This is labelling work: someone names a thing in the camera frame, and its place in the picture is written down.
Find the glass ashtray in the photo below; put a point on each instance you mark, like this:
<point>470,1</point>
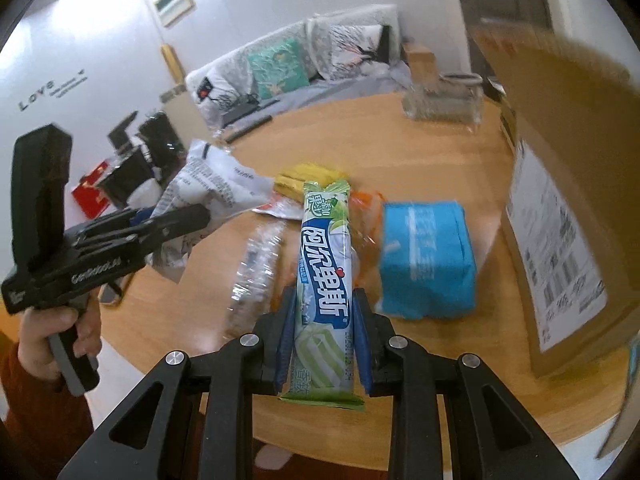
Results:
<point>440,105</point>

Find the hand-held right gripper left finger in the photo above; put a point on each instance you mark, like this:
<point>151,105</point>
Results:
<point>285,345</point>

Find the wooden side table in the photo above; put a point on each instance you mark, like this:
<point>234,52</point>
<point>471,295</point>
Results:
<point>420,60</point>

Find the black remote control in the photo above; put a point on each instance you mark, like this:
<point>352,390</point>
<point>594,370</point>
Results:
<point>245,110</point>

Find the black wall lettering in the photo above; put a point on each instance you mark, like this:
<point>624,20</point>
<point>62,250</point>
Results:
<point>45,87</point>

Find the black appliance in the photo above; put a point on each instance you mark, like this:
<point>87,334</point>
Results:
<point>122,132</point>

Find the white printed snack packet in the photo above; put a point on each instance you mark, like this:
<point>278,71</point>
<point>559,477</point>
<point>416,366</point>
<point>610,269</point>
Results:
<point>215,180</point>

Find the white cushion black branch print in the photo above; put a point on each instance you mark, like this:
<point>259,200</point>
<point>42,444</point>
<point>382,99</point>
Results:
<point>345,50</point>

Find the cardboard box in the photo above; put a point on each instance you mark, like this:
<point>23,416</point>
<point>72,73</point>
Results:
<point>560,120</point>

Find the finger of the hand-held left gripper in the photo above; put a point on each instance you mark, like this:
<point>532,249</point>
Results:
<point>140,215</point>
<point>185,220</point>

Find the teal cushion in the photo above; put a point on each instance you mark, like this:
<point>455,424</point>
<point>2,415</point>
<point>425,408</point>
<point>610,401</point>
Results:
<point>277,67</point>

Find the small green mountain painting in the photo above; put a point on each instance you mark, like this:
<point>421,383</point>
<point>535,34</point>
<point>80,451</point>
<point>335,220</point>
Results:
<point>172,0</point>

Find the person's left hand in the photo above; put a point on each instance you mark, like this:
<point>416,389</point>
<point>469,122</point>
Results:
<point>35,345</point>

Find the blue packet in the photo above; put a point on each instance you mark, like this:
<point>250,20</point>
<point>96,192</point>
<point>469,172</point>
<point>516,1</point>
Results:
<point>425,260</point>

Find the white cushion red mark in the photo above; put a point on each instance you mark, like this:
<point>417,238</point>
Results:
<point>212,90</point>

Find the orange snack packet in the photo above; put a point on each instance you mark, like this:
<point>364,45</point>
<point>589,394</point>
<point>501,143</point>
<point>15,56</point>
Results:
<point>365,220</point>

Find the dark door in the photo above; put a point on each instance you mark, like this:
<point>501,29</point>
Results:
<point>500,5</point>

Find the black thermos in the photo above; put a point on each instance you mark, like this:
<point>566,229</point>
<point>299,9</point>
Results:
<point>157,137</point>

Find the beige rolled mat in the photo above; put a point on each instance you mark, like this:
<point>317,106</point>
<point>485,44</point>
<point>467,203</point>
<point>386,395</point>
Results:
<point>171,62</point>

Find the clear plastic packet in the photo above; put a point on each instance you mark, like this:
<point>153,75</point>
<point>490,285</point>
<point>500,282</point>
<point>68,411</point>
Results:
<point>255,270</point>

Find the green striped snack packet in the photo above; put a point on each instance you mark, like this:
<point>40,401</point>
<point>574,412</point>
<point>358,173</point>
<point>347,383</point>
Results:
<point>325,260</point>

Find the person's left forearm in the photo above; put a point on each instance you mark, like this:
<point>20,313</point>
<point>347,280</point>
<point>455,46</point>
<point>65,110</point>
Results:
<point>35,420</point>

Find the red gift bag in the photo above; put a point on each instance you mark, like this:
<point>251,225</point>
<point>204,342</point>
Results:
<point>90,195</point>

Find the grey sofa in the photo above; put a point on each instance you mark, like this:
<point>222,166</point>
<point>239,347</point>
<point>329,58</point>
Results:
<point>300,90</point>

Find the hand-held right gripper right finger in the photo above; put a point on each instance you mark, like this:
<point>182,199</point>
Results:
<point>361,355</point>

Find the yellow snack packet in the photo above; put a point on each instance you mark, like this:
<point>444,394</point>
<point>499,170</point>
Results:
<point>310,175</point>

